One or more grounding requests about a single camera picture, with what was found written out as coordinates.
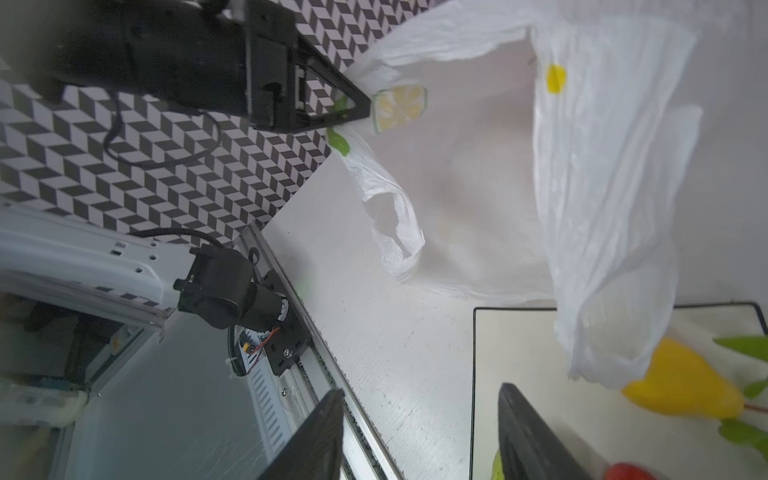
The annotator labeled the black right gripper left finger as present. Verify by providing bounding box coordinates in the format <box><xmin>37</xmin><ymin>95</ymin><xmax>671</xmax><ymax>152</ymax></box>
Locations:
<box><xmin>259</xmin><ymin>389</ymin><xmax>344</xmax><ymax>480</ymax></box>

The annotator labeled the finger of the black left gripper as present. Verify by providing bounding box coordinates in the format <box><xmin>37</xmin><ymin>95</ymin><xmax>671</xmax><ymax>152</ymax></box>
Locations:
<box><xmin>293</xmin><ymin>38</ymin><xmax>371</xmax><ymax>129</ymax></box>

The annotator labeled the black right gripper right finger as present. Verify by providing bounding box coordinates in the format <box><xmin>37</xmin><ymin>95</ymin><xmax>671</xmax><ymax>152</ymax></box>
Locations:
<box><xmin>498</xmin><ymin>383</ymin><xmax>590</xmax><ymax>480</ymax></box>

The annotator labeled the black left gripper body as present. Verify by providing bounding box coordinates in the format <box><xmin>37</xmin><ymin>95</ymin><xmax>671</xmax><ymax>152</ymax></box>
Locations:
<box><xmin>35</xmin><ymin>1</ymin><xmax>297</xmax><ymax>132</ymax></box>

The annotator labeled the large red fake apple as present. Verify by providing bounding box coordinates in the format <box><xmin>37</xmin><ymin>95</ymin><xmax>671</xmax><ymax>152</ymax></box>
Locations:
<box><xmin>602</xmin><ymin>462</ymin><xmax>656</xmax><ymax>480</ymax></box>

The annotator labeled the yellow fake lemon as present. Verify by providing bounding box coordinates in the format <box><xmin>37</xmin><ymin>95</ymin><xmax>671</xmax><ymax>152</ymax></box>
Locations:
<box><xmin>622</xmin><ymin>334</ymin><xmax>768</xmax><ymax>457</ymax></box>

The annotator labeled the white lemon-print plastic bag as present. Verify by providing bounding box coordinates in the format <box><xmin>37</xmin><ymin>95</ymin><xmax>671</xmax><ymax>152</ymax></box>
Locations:
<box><xmin>328</xmin><ymin>1</ymin><xmax>702</xmax><ymax>389</ymax></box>

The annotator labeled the green fake pear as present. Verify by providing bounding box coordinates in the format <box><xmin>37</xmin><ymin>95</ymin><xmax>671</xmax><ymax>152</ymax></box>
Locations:
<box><xmin>490</xmin><ymin>451</ymin><xmax>505</xmax><ymax>480</ymax></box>

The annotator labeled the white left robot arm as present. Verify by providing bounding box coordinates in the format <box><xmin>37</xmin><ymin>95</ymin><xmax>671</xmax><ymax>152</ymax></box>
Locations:
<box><xmin>1</xmin><ymin>1</ymin><xmax>371</xmax><ymax>331</ymax></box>

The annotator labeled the white perforated vent strip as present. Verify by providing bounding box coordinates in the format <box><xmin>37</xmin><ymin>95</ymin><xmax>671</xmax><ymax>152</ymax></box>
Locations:
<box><xmin>246</xmin><ymin>359</ymin><xmax>293</xmax><ymax>463</ymax></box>

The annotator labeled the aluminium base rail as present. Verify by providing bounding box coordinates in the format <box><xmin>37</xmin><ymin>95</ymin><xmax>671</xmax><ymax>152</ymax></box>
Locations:
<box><xmin>234</xmin><ymin>226</ymin><xmax>403</xmax><ymax>479</ymax></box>

